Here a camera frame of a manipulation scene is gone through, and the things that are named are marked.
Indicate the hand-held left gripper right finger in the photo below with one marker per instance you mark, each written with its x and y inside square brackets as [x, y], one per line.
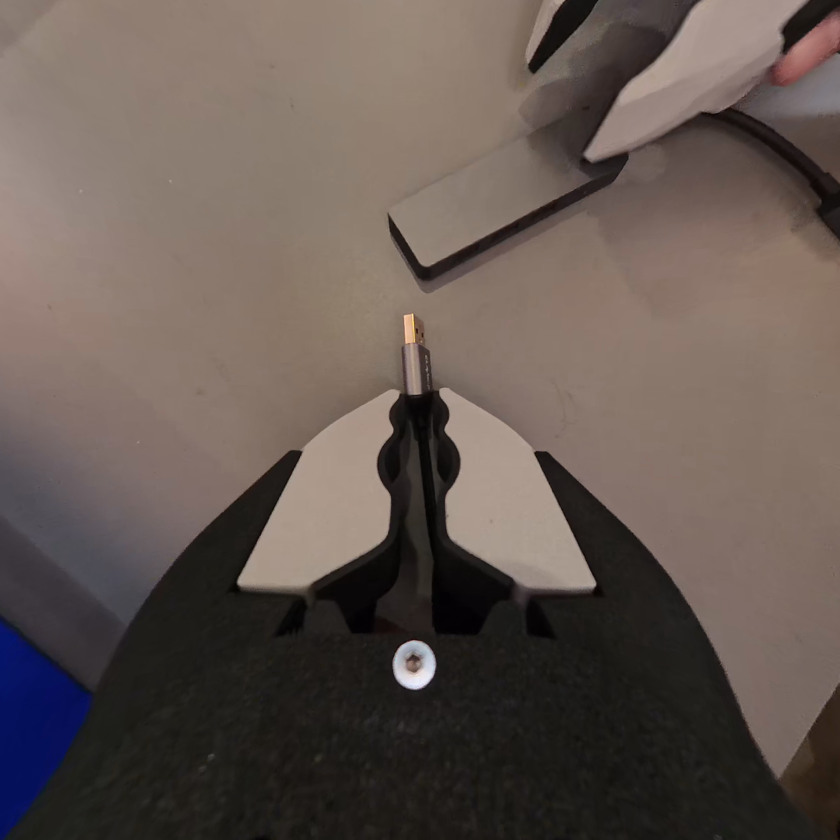
[512, 518]

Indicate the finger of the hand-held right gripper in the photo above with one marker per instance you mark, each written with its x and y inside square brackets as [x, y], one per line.
[551, 26]
[695, 72]

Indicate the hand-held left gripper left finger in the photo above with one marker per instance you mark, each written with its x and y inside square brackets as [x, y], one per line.
[328, 518]

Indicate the grey usb hub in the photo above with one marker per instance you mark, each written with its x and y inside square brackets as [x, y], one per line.
[485, 203]

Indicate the blue plastic bin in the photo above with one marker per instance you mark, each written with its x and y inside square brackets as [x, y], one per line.
[39, 709]

